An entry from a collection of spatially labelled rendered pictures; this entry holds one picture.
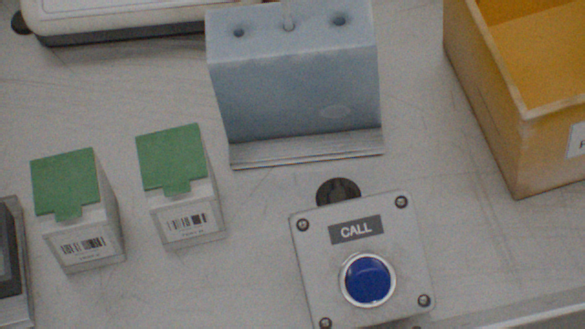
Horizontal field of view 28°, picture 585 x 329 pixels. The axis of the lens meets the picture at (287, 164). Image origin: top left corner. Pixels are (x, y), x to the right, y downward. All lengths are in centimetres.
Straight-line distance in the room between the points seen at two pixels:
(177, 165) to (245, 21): 9
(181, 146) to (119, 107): 12
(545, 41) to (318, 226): 24
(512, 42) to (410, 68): 7
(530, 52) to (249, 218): 22
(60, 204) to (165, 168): 6
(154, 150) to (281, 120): 9
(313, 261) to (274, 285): 8
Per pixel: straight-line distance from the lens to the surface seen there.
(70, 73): 84
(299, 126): 76
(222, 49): 70
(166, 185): 70
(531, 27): 82
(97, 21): 83
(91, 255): 74
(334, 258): 66
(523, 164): 71
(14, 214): 78
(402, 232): 66
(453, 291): 72
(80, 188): 71
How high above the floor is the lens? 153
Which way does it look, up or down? 59 degrees down
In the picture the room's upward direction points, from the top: 11 degrees counter-clockwise
